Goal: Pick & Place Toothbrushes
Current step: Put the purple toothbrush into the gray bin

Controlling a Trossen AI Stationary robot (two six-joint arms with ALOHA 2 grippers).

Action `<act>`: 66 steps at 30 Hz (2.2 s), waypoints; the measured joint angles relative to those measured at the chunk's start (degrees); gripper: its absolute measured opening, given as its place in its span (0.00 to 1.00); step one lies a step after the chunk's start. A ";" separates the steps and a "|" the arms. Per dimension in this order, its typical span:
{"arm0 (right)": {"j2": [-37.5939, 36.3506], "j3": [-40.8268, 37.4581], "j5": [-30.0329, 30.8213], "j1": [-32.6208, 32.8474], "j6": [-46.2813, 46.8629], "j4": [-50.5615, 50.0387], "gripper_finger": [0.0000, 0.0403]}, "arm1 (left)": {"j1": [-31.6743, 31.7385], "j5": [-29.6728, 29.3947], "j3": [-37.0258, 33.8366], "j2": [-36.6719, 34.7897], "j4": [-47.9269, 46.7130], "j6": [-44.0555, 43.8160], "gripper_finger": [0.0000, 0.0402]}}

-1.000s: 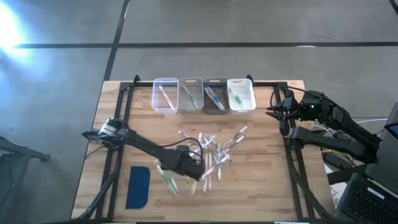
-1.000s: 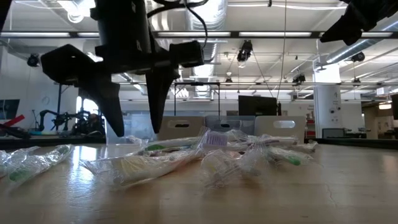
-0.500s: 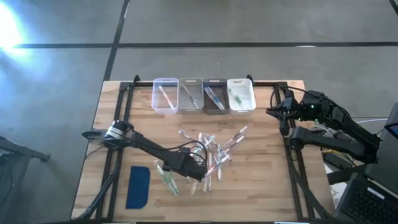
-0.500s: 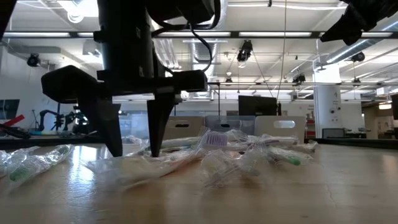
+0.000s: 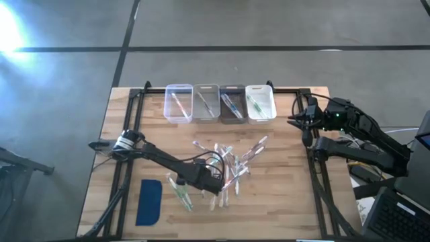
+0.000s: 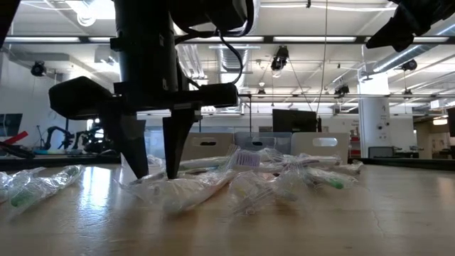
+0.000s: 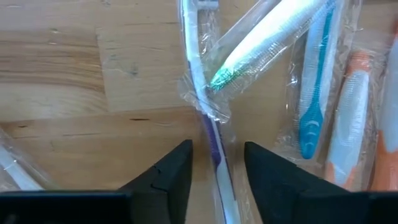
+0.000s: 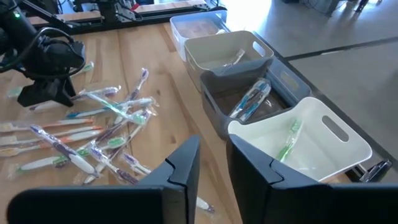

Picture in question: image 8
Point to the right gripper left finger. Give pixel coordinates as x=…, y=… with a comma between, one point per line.
x=109, y=205

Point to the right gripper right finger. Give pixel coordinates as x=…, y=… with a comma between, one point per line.
x=295, y=205

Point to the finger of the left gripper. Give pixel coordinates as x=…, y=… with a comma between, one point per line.
x=40, y=93
x=68, y=91

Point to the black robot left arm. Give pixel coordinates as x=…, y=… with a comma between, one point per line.
x=18, y=28

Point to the white plastic bin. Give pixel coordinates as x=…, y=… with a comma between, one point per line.
x=326, y=155

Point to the dark grey plastic bin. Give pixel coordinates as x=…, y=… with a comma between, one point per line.
x=217, y=102

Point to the clear plastic bin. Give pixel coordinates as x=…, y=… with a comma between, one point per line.
x=199, y=28

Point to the light grey plastic bin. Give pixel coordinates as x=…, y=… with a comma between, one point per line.
x=217, y=49

